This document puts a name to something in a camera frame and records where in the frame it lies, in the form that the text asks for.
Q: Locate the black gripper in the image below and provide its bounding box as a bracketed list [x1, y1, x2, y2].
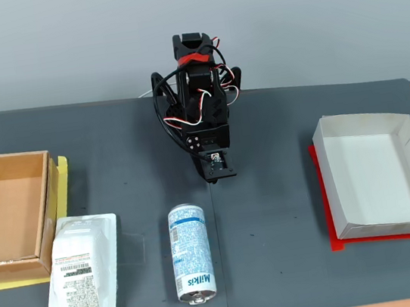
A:
[175, 81, 240, 189]

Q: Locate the white blue drink can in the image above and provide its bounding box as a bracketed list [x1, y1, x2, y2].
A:
[164, 200, 220, 307]

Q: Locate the white cardboard box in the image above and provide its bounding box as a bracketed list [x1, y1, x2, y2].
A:
[309, 104, 410, 248]

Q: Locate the brown cardboard box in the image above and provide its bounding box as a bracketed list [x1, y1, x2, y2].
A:
[0, 145, 73, 284]

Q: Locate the grey table mat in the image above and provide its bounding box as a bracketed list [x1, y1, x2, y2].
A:
[0, 84, 230, 307]
[197, 67, 410, 307]

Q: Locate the red tape band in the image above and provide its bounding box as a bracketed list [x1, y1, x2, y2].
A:
[177, 50, 212, 68]

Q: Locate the yellow paper sheet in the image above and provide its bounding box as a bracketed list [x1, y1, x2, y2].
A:
[0, 154, 85, 290]

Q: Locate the white blister package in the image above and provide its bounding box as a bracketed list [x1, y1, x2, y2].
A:
[30, 209, 130, 307]

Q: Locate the red paper sheet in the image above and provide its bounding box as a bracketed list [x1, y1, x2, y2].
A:
[306, 131, 410, 255]

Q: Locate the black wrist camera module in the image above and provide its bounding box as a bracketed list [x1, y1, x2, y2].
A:
[196, 145, 239, 184]

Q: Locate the red white black servo wire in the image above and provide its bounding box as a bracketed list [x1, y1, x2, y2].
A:
[210, 35, 241, 107]
[160, 87, 217, 130]

